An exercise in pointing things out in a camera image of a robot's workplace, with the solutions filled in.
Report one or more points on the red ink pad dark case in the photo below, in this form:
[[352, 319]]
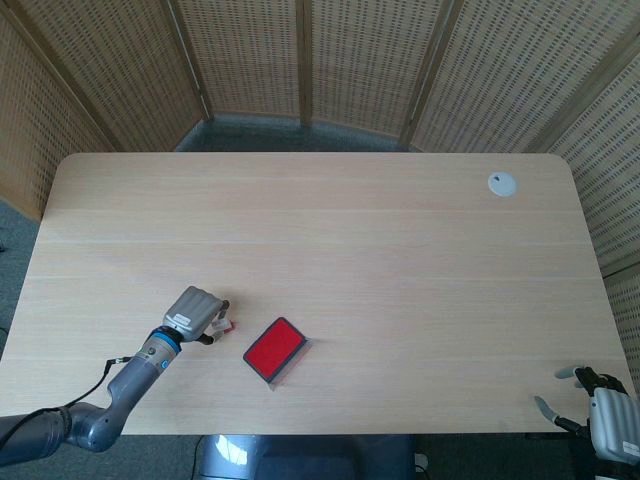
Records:
[[275, 347]]

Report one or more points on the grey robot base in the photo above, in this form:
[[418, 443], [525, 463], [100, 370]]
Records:
[[235, 457]]

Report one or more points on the small red-based stamp block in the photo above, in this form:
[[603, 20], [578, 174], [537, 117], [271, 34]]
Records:
[[226, 327]]

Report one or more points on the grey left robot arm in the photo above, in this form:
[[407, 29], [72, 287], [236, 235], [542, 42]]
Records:
[[125, 385]]

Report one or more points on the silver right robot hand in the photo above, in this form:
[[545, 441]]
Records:
[[615, 420]]

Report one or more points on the woven folding screen panel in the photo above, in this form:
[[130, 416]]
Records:
[[610, 175], [627, 325], [245, 55], [125, 65], [35, 140], [365, 60], [505, 75]]

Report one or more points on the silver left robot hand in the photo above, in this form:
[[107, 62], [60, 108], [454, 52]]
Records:
[[192, 312]]

